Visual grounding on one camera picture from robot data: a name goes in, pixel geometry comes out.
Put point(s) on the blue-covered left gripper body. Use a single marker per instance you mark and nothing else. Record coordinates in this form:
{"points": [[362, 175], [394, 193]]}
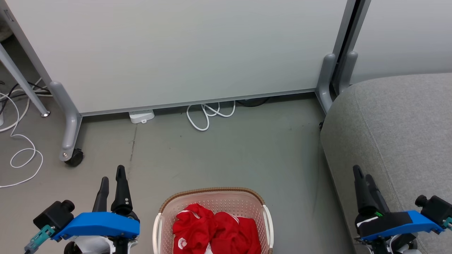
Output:
{"points": [[99, 225]]}

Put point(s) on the red garment with white logo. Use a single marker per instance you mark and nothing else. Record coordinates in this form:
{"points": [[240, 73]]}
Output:
{"points": [[192, 227]]}

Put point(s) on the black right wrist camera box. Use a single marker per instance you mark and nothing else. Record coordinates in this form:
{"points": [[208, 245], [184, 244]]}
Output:
{"points": [[436, 208]]}

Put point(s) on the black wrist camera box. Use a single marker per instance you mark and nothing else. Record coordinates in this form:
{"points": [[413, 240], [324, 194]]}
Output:
{"points": [[53, 215], [436, 208]]}

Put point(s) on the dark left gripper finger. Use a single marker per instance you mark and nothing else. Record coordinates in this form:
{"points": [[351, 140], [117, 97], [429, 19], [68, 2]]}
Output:
{"points": [[101, 197], [122, 194]]}

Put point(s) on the teal camera connector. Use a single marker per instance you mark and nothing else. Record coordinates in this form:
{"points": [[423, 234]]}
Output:
{"points": [[447, 223], [39, 238]]}

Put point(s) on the blue-covered right gripper body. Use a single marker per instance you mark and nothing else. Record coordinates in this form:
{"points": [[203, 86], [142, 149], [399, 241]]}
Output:
{"points": [[392, 224]]}

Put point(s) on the large white partition panel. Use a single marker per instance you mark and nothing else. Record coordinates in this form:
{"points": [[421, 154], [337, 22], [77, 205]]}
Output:
{"points": [[183, 49]]}

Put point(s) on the grey metal table leg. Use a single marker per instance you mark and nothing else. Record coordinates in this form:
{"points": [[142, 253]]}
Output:
{"points": [[21, 79]]}

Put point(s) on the beige perforated laundry basket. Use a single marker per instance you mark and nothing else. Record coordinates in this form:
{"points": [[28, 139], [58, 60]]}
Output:
{"points": [[215, 199]]}

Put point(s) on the grey fabric sofa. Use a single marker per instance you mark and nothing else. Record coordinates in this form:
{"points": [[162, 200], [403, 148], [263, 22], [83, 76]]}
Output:
{"points": [[399, 134]]}

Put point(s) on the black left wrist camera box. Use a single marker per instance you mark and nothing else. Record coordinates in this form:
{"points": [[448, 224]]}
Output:
{"points": [[53, 215]]}

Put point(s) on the narrow white partition panel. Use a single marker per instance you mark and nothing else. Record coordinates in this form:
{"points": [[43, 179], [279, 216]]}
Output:
{"points": [[402, 35]]}

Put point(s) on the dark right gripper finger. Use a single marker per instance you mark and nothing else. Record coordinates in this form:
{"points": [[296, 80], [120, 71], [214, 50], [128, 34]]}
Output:
{"points": [[379, 201], [362, 197]]}

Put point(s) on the teal right camera connector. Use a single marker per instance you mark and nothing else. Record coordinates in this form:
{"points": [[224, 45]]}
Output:
{"points": [[447, 223]]}

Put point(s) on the teal left camera connector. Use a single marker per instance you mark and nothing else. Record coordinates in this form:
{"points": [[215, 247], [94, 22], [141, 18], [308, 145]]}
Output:
{"points": [[39, 238]]}

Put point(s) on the white power adapter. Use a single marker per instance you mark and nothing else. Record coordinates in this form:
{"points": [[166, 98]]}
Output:
{"points": [[141, 115]]}

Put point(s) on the grey partition foot with caster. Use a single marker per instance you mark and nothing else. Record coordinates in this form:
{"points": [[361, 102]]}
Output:
{"points": [[70, 123]]}

